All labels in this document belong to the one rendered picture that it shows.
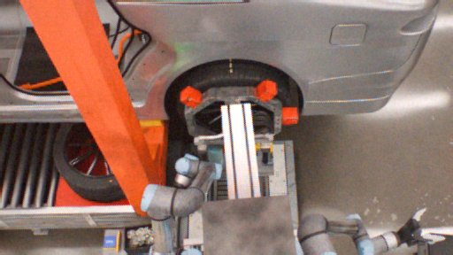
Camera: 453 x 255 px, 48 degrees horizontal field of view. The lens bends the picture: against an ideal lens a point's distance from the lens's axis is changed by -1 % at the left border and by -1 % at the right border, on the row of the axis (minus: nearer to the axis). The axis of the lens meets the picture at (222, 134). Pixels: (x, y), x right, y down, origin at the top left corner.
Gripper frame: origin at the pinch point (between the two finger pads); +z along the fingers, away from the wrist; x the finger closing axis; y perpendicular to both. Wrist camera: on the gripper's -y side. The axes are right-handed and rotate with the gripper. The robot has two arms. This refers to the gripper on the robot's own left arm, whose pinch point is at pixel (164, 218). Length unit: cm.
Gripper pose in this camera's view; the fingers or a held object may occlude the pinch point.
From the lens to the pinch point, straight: 269.9
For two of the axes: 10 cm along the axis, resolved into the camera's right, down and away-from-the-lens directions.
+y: 6.4, 2.6, -7.2
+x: 6.7, 2.8, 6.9
